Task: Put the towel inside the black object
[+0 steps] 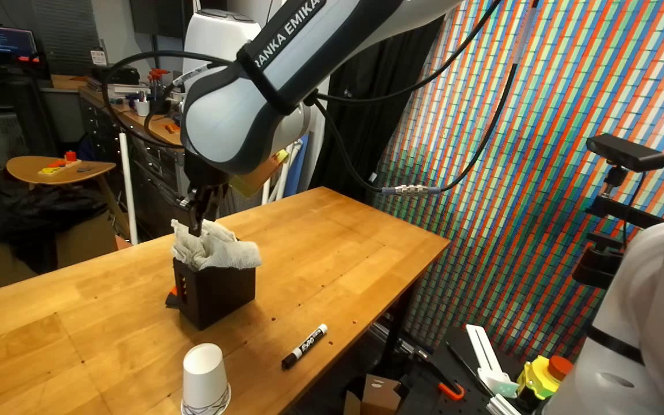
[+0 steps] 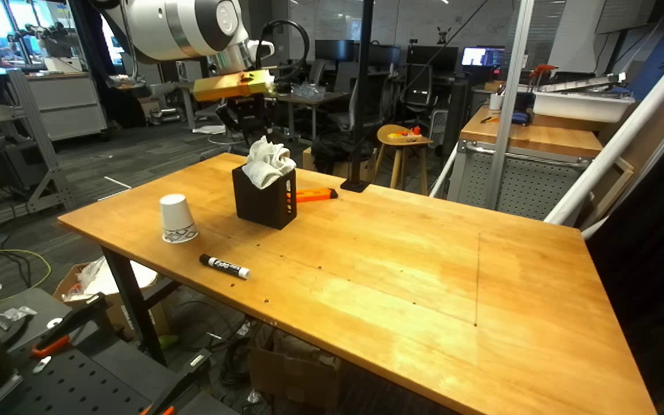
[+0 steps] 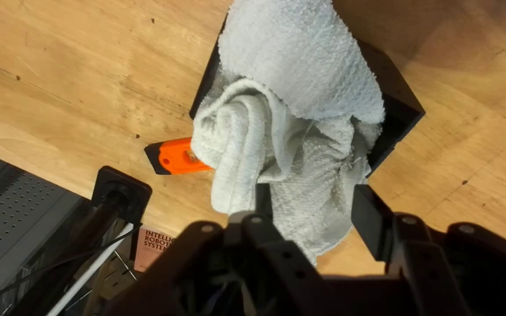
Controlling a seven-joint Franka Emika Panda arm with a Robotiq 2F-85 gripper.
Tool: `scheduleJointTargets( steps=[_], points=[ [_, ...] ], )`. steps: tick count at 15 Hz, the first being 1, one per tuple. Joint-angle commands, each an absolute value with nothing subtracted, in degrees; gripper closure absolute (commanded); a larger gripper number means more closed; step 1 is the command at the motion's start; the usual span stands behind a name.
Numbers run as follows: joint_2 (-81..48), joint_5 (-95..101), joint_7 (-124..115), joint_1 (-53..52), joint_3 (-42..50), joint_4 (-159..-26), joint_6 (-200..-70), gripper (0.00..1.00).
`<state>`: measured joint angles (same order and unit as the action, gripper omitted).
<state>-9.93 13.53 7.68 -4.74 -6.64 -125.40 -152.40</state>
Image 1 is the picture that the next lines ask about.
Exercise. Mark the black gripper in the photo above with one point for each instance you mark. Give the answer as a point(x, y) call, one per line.
point(204, 185)

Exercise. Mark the white cloth towel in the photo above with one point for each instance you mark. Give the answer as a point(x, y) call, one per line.
point(218, 247)

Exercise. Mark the black perforated box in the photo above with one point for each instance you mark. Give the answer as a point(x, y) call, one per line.
point(218, 297)

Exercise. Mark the thin white pole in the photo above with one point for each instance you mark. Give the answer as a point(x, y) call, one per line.
point(126, 192)

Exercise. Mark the red yellow toy block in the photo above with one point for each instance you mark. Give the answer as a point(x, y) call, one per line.
point(61, 163)

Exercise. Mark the round wooden stool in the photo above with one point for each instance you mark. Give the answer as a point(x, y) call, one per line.
point(55, 171)

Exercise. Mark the white paper cup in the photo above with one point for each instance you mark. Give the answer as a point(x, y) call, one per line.
point(205, 381)

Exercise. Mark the black white marker pen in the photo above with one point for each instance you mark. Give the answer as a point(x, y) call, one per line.
point(305, 347)

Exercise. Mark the small cardboard box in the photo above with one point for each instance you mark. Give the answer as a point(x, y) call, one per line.
point(379, 393)

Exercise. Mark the yellow wrist camera box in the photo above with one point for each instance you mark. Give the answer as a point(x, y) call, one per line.
point(259, 176)

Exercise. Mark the white slotted rail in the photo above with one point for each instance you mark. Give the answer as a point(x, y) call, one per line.
point(490, 361)

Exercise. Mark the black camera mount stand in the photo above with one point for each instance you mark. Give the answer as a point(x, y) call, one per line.
point(609, 266)

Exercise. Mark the black stereo camera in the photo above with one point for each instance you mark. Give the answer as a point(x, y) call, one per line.
point(623, 153)

